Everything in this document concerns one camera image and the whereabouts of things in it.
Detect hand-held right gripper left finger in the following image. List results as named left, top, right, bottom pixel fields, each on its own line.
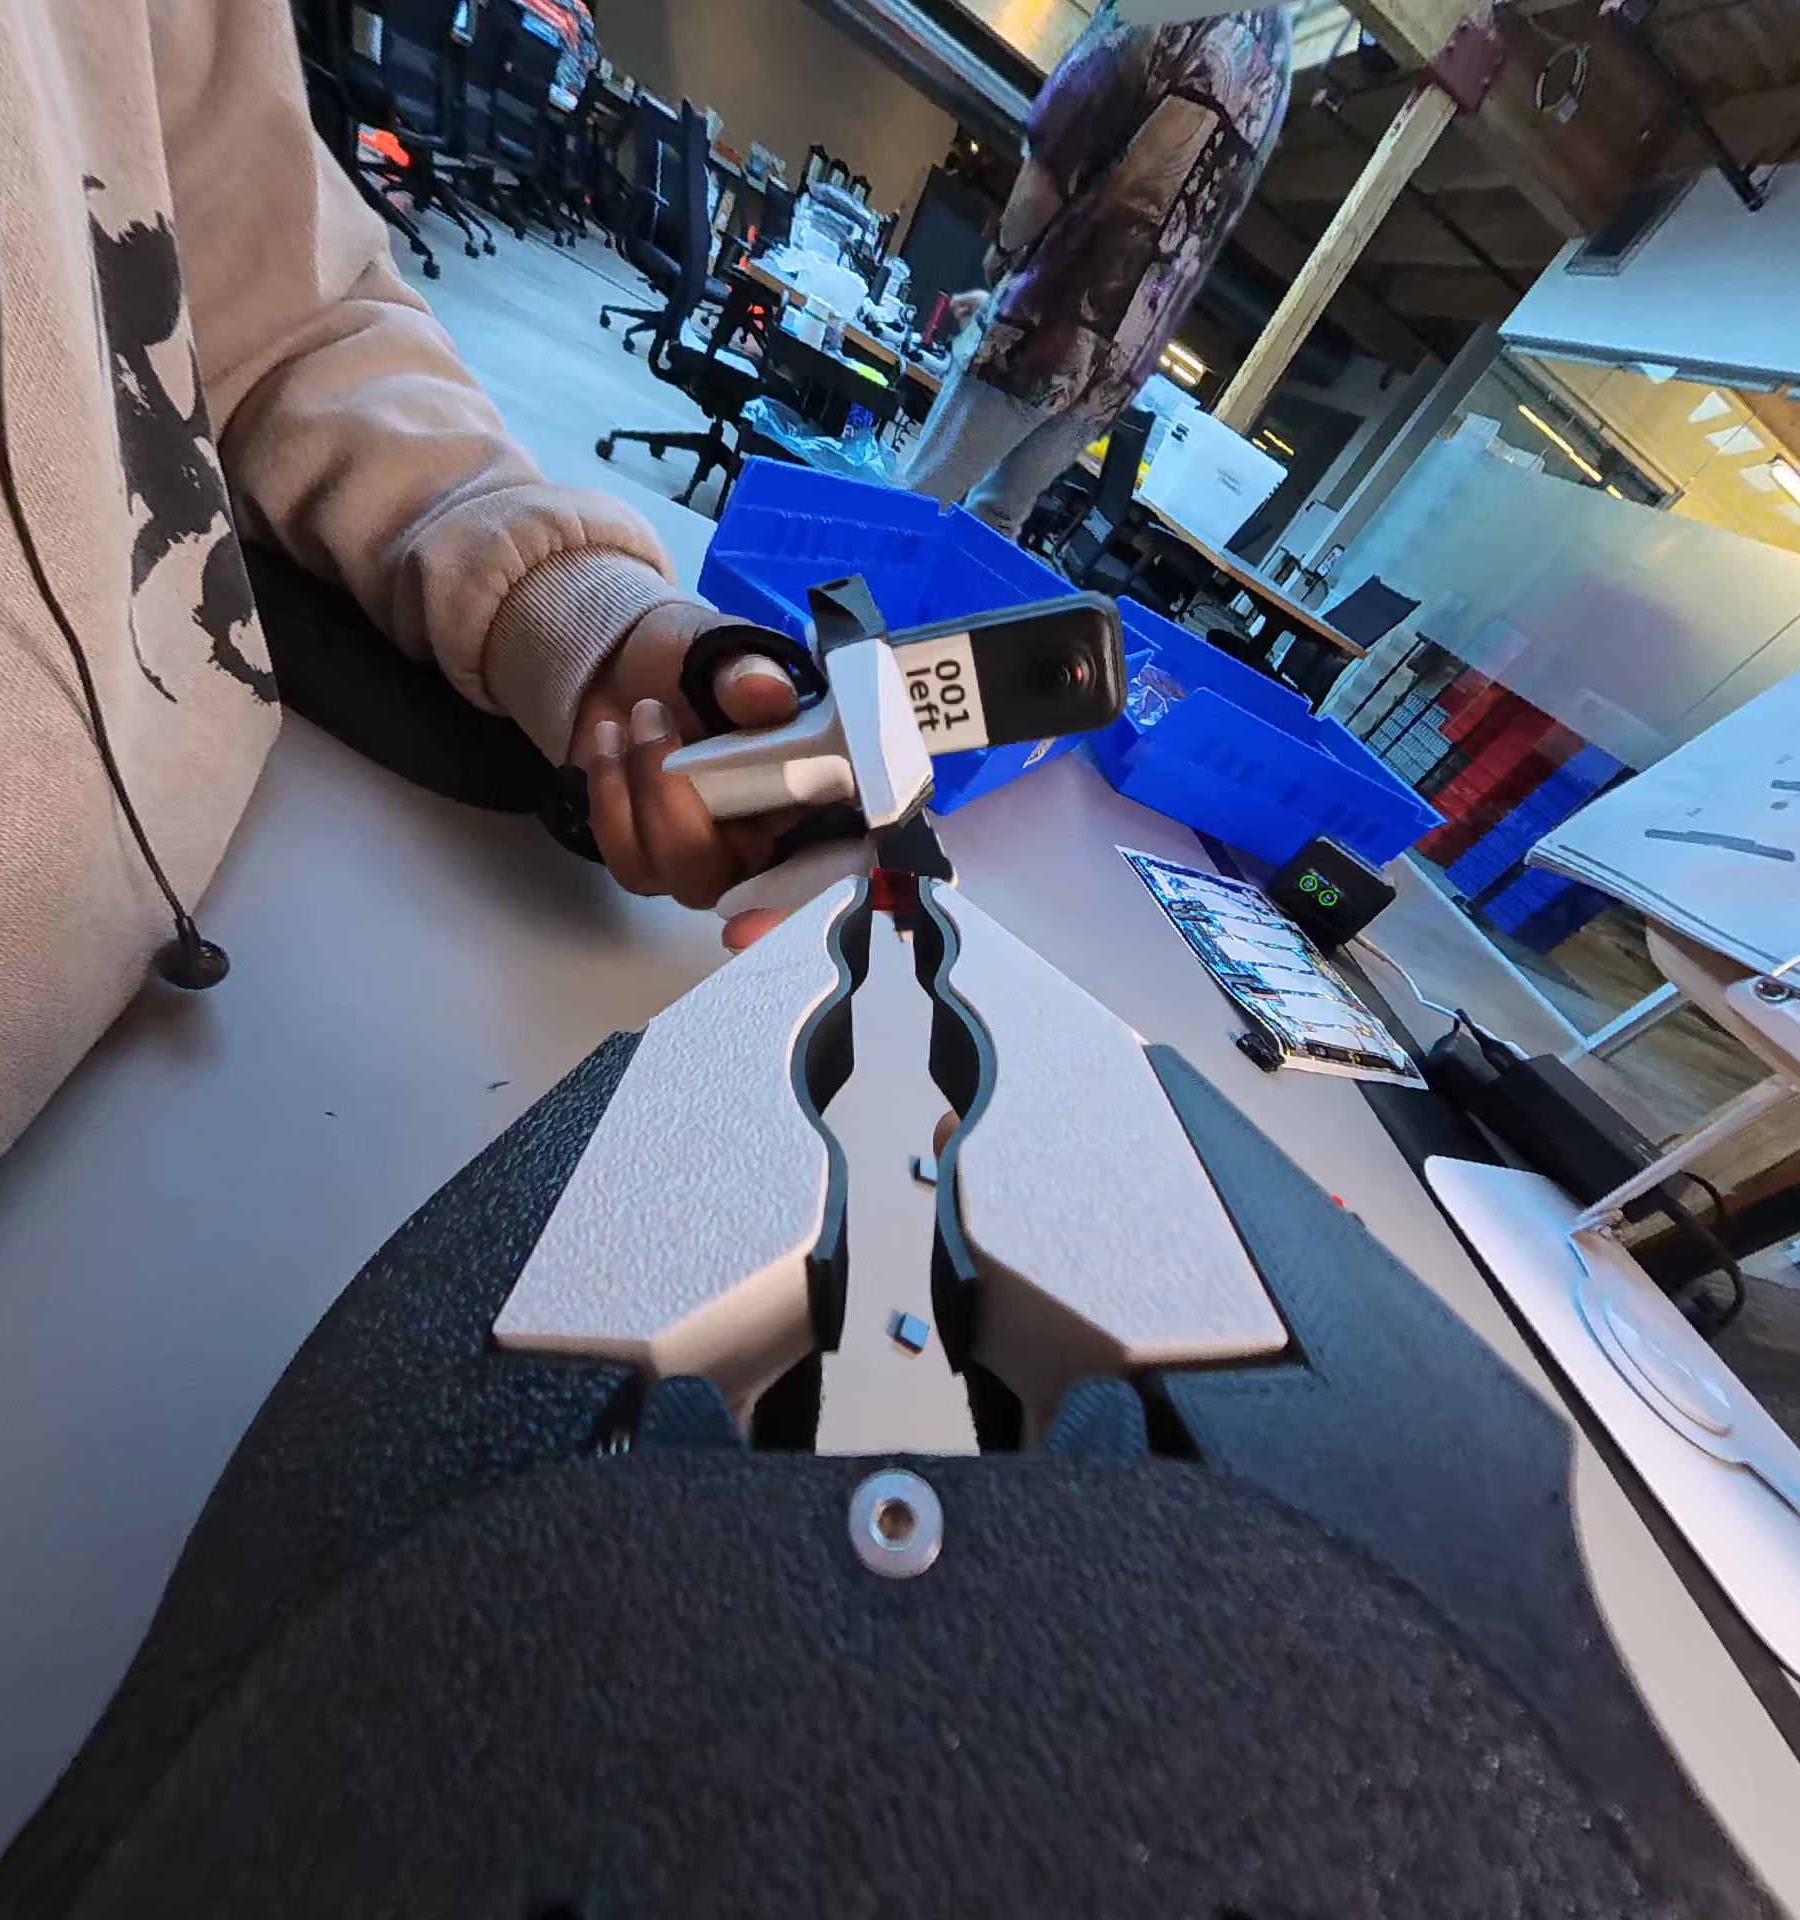
left=493, top=875, right=875, bottom=1453

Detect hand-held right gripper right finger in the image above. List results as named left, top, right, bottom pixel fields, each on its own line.
left=915, top=876, right=1293, bottom=1453

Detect person's left hand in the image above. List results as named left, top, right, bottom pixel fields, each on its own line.
left=585, top=601, right=862, bottom=953

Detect white box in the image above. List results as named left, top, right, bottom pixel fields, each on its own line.
left=1138, top=406, right=1293, bottom=548

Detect sticker sheet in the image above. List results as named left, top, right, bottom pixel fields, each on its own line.
left=1116, top=843, right=1429, bottom=1089

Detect black charger green lights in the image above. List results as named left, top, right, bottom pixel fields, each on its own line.
left=1268, top=837, right=1398, bottom=953

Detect white stand base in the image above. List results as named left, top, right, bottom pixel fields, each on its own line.
left=1427, top=1151, right=1800, bottom=1699

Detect cluttered wooden table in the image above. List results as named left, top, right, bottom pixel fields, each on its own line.
left=737, top=180, right=991, bottom=435

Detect black power adapter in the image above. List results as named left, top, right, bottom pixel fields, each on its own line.
left=1427, top=1035, right=1668, bottom=1201

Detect stack of red blue bins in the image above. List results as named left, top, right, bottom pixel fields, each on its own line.
left=1366, top=661, right=1645, bottom=939

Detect black office chair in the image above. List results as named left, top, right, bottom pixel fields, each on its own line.
left=597, top=97, right=766, bottom=515

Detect black quilted wrist rest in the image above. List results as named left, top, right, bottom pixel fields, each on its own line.
left=239, top=540, right=603, bottom=865

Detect row of black office chairs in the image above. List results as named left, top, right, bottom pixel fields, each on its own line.
left=299, top=0, right=609, bottom=277

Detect wooden post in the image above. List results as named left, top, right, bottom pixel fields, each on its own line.
left=1217, top=0, right=1509, bottom=435

